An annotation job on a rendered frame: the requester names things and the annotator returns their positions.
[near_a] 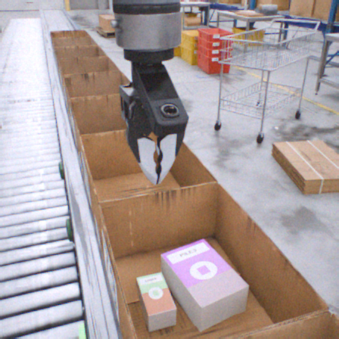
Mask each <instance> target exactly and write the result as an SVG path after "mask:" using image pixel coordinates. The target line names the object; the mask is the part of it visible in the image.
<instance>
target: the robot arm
mask: <svg viewBox="0 0 339 339"><path fill-rule="evenodd" d="M112 3H113V12H114V17H115V20H112V21H111V22H110V26H111V28H115V33H116V43H117V45H118V46H119V47H121V48H123V51H124V59H125V60H127V61H130V67H131V78H132V81H131V82H129V84H128V85H124V86H120V103H121V113H122V118H123V119H124V120H125V121H126V124H127V129H126V140H127V142H128V144H129V147H130V150H131V152H132V153H133V155H134V157H135V158H136V160H137V162H138V164H139V166H140V167H141V169H142V171H143V173H144V174H145V176H146V177H147V178H148V180H149V181H150V182H153V183H154V184H159V183H161V182H162V181H163V179H164V177H165V176H166V174H167V173H168V172H169V170H170V168H171V166H172V165H173V162H174V160H175V158H176V157H177V156H178V154H179V151H180V148H181V146H182V141H183V138H184V135H185V129H186V126H187V123H188V119H189V116H188V114H187V112H186V110H185V108H184V105H183V103H182V100H181V98H180V97H179V94H178V92H177V90H176V87H175V86H174V84H173V81H172V79H171V77H170V75H169V73H168V72H167V70H166V67H165V66H164V64H162V61H169V60H172V59H173V58H174V48H175V47H177V46H179V45H180V44H181V43H182V11H181V0H112ZM130 87H131V88H130ZM123 105H124V111H123ZM151 132H154V134H155V135H156V136H158V137H157V154H158V157H157V162H158V167H157V171H156V165H157V164H156V162H155V160H154V153H155V151H156V144H155V142H154V140H153V139H152V138H150V137H148V136H149V135H150V134H151ZM144 134H145V135H144Z"/></svg>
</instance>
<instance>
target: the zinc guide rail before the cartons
mask: <svg viewBox="0 0 339 339"><path fill-rule="evenodd" d="M39 14H40V19H41V22H42V28H43V34H44V39H45V48H46V54H47V58H48V67H49V72H50V77H51V87H52V91H53V96H54V105H55V110H56V116H57V121H58V129H59V135H60V140H61V149H62V154H63V159H64V168H65V173H66V178H67V187H68V192H69V197H70V212H71V216H72V221H73V230H74V235H75V240H76V249H77V254H78V259H79V268H80V274H81V278H82V287H83V293H84V298H85V303H86V312H87V322H88V327H89V336H90V339H119V337H118V334H117V327H116V324H115V321H114V315H113V311H112V308H111V304H110V298H109V295H108V292H107V285H106V282H105V278H104V273H103V269H102V266H101V260H100V257H99V253H98V244H97V240H96V237H95V231H94V228H93V225H92V218H91V215H90V211H89V206H88V202H87V199H86V193H85V189H84V186H83V183H82V177H81V173H80V170H79V164H78V160H77V157H76V152H75V148H74V144H73V139H72V135H71V131H70V123H69V120H68V116H67V110H66V106H65V103H64V96H63V94H62V91H61V84H60V81H59V77H58V72H57V68H56V64H55V61H54V55H53V52H52V48H51V43H50V39H49V35H48V33H47V29H46V25H45V19H44V16H43V13H42V9H41V10H39Z"/></svg>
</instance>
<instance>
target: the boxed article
mask: <svg viewBox="0 0 339 339"><path fill-rule="evenodd" d="M136 281H137V292H138V297H139V300H140V304H141V307H142V310H143V313H144V316H145V321H146V323H147V326H148V330H149V332H151V331H155V330H158V329H162V328H166V327H170V326H173V325H176V306H175V304H174V302H173V299H172V297H171V295H170V292H169V289H168V287H167V285H166V282H165V280H164V277H163V274H162V272H158V273H155V274H151V275H146V276H142V277H138V278H136Z"/></svg>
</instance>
